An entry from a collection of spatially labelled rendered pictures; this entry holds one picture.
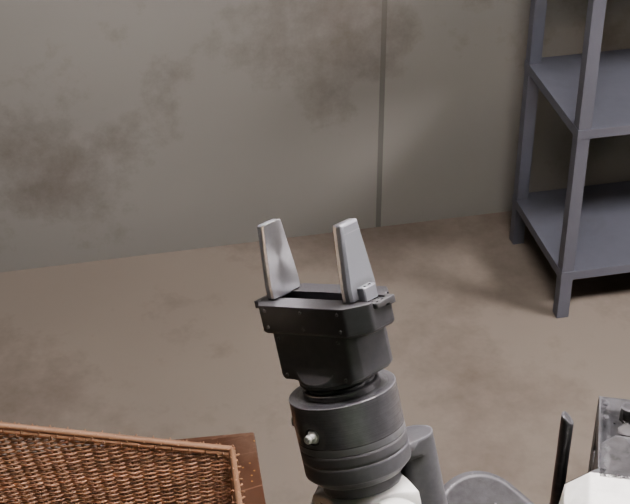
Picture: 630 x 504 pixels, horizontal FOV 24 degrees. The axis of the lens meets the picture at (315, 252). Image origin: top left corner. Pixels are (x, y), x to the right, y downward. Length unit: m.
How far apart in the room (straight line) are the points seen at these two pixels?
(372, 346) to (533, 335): 2.81
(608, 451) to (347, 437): 0.41
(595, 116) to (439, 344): 0.72
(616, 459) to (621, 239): 2.64
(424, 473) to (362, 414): 0.10
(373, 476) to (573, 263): 2.79
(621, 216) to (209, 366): 1.24
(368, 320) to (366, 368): 0.04
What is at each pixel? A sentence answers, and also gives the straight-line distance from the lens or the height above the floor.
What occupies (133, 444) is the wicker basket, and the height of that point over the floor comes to 0.76.
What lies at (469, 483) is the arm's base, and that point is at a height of 1.43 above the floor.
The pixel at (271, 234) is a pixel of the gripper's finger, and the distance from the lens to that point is 1.16.
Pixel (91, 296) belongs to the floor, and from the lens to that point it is 4.09.
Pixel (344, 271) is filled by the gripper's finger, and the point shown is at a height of 1.74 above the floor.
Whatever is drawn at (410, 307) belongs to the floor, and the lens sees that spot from 4.00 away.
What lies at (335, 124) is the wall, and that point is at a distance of 4.12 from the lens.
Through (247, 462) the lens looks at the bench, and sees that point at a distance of 2.66.
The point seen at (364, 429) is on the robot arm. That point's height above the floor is 1.62.
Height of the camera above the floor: 2.37
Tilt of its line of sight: 34 degrees down
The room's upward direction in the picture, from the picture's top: straight up
